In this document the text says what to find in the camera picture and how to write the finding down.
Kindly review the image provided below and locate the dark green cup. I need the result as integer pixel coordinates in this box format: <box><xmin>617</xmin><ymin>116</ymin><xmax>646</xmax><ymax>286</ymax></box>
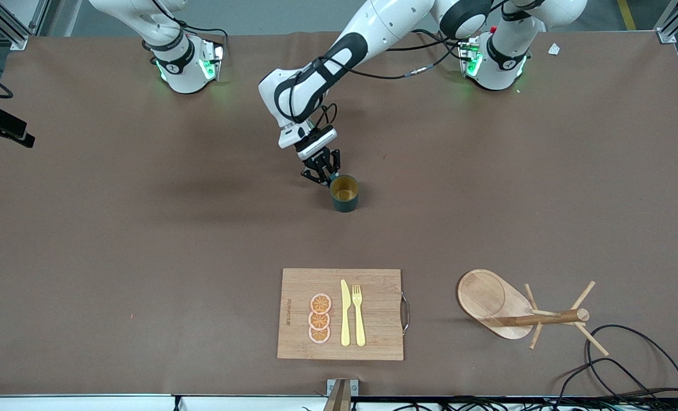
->
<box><xmin>328</xmin><ymin>174</ymin><xmax>360</xmax><ymax>213</ymax></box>

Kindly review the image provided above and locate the wooden cup rack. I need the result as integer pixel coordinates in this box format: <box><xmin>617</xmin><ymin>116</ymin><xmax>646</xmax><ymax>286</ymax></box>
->
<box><xmin>456</xmin><ymin>268</ymin><xmax>609</xmax><ymax>357</ymax></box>

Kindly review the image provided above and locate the brown table cover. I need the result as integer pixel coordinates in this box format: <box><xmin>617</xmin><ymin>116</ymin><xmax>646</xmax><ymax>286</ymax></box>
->
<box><xmin>0</xmin><ymin>29</ymin><xmax>678</xmax><ymax>397</ymax></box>

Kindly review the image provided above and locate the yellow plastic knife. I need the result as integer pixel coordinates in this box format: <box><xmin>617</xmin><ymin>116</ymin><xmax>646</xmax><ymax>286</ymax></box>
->
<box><xmin>340</xmin><ymin>279</ymin><xmax>352</xmax><ymax>347</ymax></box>

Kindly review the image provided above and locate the yellow plastic fork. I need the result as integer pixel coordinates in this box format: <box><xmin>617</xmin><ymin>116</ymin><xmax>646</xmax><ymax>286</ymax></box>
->
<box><xmin>352</xmin><ymin>284</ymin><xmax>367</xmax><ymax>348</ymax></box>

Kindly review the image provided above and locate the wooden cutting board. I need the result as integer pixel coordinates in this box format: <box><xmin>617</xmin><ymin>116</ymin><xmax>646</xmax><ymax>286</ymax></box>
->
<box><xmin>276</xmin><ymin>268</ymin><xmax>411</xmax><ymax>361</ymax></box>

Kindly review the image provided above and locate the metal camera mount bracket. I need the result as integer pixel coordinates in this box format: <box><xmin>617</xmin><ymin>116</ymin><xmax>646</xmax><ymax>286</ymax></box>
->
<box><xmin>323</xmin><ymin>378</ymin><xmax>359</xmax><ymax>411</ymax></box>

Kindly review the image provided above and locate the black looped cable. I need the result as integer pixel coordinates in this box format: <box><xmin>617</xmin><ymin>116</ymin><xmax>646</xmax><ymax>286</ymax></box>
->
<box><xmin>585</xmin><ymin>324</ymin><xmax>678</xmax><ymax>400</ymax></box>

